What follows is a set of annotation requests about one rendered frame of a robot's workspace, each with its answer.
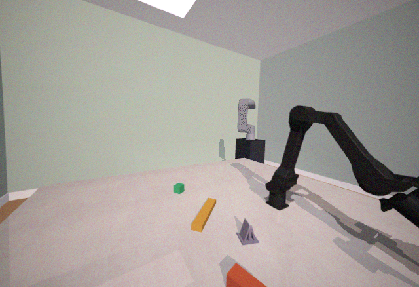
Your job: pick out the small green block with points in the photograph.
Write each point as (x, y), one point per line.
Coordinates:
(179, 188)

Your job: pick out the orange bar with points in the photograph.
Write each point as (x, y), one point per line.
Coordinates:
(203, 215)

